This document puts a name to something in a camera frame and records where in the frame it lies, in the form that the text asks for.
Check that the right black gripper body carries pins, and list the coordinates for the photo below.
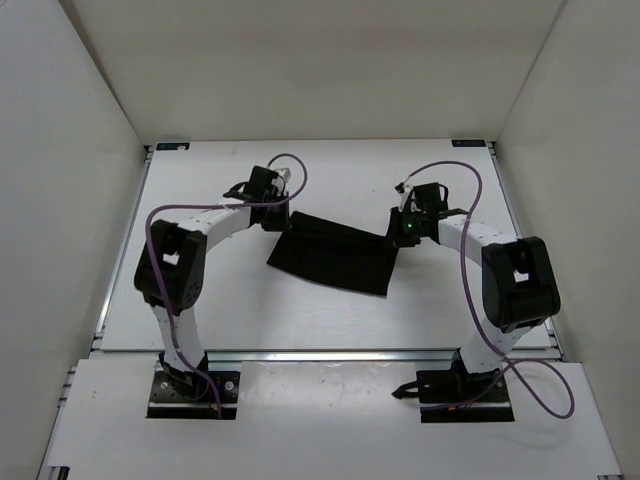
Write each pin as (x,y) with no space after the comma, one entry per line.
(407,227)

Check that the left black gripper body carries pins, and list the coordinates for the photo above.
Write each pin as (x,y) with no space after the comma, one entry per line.
(277,218)

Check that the black skirt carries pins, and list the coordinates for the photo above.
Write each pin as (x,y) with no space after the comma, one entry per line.
(335,255)

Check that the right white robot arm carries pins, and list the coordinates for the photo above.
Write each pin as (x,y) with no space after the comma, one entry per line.
(518,286)

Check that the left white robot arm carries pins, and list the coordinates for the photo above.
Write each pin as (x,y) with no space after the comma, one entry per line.
(170,272)

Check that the right blue corner label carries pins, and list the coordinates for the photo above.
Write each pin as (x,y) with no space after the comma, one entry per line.
(468,143)

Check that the blue corner label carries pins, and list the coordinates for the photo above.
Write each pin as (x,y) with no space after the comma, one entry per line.
(172,146)
(468,143)

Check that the left blue corner label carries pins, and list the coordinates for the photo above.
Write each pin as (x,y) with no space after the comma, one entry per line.
(172,146)

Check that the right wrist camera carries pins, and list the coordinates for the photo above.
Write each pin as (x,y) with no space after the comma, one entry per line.
(407,196)

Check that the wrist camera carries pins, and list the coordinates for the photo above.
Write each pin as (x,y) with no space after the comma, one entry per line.
(407,196)
(281,178)

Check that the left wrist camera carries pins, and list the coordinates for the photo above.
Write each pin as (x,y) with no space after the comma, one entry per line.
(281,178)

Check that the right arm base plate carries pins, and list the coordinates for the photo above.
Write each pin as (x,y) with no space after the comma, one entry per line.
(456,396)

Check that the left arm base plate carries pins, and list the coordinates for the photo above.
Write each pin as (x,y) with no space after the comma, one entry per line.
(185,395)

